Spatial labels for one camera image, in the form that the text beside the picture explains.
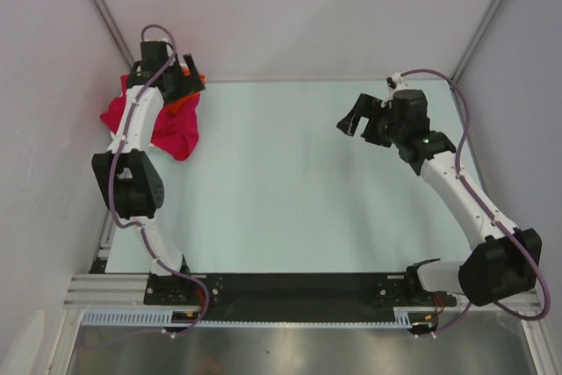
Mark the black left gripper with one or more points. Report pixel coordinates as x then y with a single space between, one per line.
191 84

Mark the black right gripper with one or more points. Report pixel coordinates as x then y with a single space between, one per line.
365 106

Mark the orange t shirt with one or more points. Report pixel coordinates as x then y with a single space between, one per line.
174 108

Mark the pink t shirt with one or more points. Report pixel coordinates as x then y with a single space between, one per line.
177 136

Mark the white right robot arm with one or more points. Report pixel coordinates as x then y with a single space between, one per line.
503 257

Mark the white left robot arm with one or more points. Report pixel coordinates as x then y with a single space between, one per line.
133 190

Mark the white perforated laundry basket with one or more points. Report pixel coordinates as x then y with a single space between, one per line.
137 123

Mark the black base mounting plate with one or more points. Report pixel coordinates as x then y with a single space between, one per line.
303 294

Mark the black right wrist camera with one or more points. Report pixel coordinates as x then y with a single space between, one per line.
411 106

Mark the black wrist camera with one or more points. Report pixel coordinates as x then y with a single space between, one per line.
154 55
411 106

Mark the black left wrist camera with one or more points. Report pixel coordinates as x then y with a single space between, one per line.
154 55

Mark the aluminium left corner post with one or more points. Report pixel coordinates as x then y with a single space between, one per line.
112 29

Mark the aluminium corner post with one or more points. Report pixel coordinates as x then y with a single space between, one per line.
112 29
485 24

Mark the aluminium right corner post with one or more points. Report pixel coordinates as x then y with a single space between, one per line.
485 24

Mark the white slotted cable duct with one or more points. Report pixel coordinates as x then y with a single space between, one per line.
386 318

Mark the aluminium front frame rail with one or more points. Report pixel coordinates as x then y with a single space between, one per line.
106 290

